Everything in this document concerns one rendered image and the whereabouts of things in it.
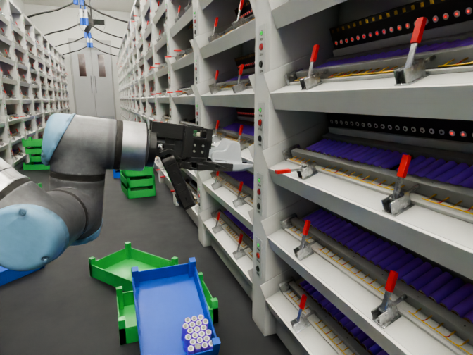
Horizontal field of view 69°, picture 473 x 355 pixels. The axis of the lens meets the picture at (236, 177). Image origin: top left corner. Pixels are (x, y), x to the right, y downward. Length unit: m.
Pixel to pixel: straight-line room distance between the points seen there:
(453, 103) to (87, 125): 0.54
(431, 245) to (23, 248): 0.54
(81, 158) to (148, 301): 0.64
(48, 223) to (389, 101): 0.51
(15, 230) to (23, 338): 0.82
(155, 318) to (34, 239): 0.67
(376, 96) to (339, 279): 0.38
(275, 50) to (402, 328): 0.67
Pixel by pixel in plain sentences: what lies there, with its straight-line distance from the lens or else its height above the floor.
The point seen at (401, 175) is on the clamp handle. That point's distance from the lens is 0.59.
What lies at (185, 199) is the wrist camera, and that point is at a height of 0.51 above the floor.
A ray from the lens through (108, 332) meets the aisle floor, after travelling 1.23.
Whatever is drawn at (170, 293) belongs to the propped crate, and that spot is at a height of 0.10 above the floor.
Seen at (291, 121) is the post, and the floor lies 0.64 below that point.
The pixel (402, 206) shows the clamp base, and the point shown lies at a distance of 0.60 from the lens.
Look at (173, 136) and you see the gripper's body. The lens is 0.66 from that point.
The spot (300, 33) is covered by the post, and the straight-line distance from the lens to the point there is 0.98.
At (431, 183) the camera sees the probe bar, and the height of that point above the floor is 0.57.
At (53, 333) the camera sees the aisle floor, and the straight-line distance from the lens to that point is 1.29.
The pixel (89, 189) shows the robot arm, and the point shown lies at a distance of 0.64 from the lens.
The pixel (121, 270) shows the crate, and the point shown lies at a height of 0.00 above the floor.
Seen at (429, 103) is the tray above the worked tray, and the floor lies 0.69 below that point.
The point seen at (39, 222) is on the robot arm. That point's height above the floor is 0.55.
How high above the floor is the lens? 0.70
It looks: 13 degrees down
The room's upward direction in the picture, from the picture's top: straight up
